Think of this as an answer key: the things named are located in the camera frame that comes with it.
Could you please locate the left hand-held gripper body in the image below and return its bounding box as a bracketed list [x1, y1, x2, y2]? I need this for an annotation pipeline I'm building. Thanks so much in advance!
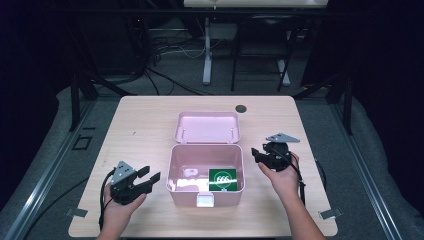
[109, 160, 155, 206]

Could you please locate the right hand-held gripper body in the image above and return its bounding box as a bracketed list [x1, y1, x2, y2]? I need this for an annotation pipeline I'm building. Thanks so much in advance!
[261, 132, 301, 173]

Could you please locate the green card with white print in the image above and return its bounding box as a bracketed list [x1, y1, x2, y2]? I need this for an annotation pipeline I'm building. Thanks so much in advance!
[208, 168, 239, 193]

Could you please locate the pink storage box with lid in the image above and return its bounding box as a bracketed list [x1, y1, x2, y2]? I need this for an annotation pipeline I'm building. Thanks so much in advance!
[166, 110, 246, 209]

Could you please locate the person's right hand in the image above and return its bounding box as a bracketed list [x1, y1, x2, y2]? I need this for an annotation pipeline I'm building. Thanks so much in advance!
[257, 152, 301, 202]

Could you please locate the person's left hand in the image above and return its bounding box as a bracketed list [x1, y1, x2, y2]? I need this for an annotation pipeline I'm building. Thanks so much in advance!
[101, 182, 148, 236]

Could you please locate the black metal stand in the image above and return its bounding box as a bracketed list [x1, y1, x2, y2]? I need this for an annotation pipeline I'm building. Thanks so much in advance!
[293, 66, 355, 136]
[64, 19, 138, 133]

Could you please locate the black chair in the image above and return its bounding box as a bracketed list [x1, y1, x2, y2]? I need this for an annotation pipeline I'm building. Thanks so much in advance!
[230, 13, 296, 93]

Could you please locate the white desk with legs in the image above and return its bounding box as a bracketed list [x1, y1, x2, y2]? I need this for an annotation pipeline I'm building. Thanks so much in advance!
[182, 0, 330, 86]

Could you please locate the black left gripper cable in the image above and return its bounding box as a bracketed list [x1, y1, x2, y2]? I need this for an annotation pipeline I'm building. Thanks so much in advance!
[98, 168, 117, 232]

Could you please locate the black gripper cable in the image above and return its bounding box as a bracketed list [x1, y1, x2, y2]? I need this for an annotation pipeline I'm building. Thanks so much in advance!
[270, 146, 308, 206]
[98, 168, 117, 232]

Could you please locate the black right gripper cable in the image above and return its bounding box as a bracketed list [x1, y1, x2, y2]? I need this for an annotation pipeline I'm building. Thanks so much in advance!
[270, 146, 308, 206]

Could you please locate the grey table clamp bracket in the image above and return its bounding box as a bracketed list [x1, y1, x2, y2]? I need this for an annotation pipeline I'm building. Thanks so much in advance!
[318, 207, 343, 221]
[65, 207, 89, 218]

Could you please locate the aluminium floor rail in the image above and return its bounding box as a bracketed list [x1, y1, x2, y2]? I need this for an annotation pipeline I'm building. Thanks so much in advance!
[2, 99, 98, 240]
[329, 99, 406, 240]

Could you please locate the bundle of floor cables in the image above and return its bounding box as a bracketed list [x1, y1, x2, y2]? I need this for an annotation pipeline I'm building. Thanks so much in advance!
[126, 19, 214, 97]

